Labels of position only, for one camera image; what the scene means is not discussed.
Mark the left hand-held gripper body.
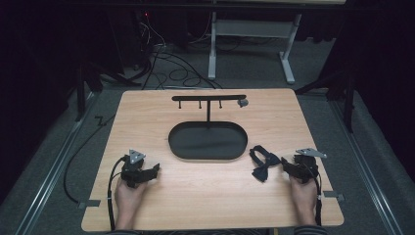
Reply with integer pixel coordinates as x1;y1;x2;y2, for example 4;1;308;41
120;149;147;189

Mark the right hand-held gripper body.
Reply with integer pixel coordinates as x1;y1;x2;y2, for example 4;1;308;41
291;147;328;184

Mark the black bow tie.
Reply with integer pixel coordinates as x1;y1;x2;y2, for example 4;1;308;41
249;144;282;183

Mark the person's left hand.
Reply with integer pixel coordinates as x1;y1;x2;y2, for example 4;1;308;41
114;177;149;219

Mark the person's right hand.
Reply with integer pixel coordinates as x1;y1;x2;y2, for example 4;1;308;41
289;174;318;218

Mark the black hanger stand with tray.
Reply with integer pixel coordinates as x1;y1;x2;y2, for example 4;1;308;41
167;94;249;162

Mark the black metal stand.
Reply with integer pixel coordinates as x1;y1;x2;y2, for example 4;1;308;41
73;62;141;122
295;67;356;134

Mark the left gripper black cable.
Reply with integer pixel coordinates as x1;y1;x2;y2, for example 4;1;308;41
107;156;129;232

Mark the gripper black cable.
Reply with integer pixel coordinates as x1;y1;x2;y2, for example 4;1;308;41
107;156;129;232
304;163;323;227

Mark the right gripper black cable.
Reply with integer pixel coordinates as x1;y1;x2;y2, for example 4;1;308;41
304;163;323;227

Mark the grey table bracket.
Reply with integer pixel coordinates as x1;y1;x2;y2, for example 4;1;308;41
77;199;102;211
317;190;346;203

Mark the black floor cable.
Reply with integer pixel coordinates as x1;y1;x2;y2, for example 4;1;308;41
63;112;116;205

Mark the metal floor rail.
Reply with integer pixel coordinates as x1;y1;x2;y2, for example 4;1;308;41
327;99;407;235
13;92;101;235

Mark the tangle of black floor cables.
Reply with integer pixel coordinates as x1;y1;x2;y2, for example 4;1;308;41
131;13;224;91

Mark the white metal desk frame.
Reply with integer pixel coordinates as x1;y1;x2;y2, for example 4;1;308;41
207;11;302;85

